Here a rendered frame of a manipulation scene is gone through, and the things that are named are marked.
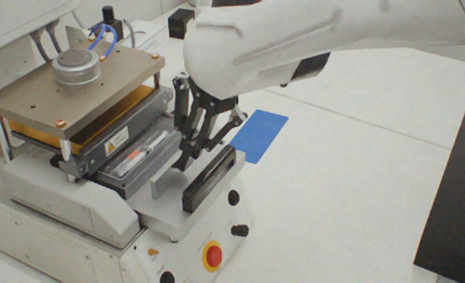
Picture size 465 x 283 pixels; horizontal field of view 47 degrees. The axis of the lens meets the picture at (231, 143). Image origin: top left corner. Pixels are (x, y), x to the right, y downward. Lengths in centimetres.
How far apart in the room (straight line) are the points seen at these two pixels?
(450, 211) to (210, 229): 45
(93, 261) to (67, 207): 11
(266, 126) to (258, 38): 93
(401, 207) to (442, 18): 84
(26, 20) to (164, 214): 43
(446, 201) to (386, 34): 66
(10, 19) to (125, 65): 21
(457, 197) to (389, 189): 24
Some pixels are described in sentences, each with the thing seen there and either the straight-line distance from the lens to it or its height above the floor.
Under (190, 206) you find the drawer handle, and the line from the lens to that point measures 86.
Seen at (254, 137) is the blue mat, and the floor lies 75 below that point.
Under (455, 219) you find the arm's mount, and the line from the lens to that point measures 109.
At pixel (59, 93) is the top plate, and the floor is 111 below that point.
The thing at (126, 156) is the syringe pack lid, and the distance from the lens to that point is 95.
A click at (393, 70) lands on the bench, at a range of 178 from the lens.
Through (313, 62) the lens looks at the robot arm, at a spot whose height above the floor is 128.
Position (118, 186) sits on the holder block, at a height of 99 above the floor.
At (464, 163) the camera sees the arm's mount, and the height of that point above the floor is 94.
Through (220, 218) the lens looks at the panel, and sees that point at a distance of 107.
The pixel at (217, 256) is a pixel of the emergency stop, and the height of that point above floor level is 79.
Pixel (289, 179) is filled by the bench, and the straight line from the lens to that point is 128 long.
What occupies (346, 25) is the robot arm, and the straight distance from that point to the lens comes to 47.
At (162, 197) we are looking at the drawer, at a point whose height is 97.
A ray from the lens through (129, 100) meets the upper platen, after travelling 99.
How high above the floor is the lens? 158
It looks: 37 degrees down
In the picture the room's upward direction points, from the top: straight up
